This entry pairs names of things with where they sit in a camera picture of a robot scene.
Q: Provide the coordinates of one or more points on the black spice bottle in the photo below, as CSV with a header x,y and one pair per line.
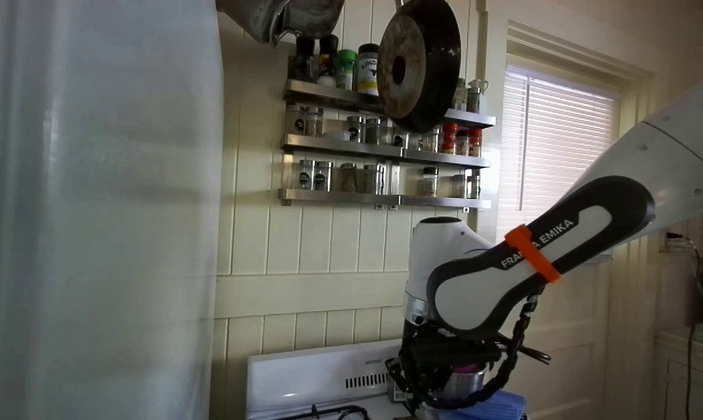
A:
x,y
329,59
305,59

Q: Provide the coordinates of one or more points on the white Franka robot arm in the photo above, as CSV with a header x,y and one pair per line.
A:
x,y
679,154

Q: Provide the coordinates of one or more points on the grey hanging pot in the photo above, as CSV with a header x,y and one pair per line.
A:
x,y
273,14

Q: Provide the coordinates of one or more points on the white refrigerator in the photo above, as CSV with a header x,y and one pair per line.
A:
x,y
95,234

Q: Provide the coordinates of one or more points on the white gas stove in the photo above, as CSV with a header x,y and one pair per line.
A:
x,y
305,377

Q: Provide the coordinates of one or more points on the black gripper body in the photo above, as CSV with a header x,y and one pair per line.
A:
x,y
436,363

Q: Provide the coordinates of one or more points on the metal wall spice rack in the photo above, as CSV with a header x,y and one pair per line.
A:
x,y
382,153

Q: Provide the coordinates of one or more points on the red lid spice jar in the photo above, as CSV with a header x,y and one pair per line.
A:
x,y
475,144
453,138

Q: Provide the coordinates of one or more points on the blue cloth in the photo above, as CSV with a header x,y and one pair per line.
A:
x,y
506,409

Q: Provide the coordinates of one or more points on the window with white blinds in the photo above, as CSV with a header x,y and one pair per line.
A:
x,y
553,142

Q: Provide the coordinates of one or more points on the small glass spice jar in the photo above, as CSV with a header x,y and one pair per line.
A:
x,y
464,185
427,182
324,175
309,123
305,175

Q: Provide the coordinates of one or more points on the black stove burner grate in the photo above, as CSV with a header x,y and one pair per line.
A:
x,y
329,411

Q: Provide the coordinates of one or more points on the large black lid spice jar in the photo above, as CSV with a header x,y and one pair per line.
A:
x,y
367,72

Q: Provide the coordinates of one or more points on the green lid spice bottle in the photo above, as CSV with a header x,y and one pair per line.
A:
x,y
347,72

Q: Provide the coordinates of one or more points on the black frying pan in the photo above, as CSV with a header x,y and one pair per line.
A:
x,y
429,72

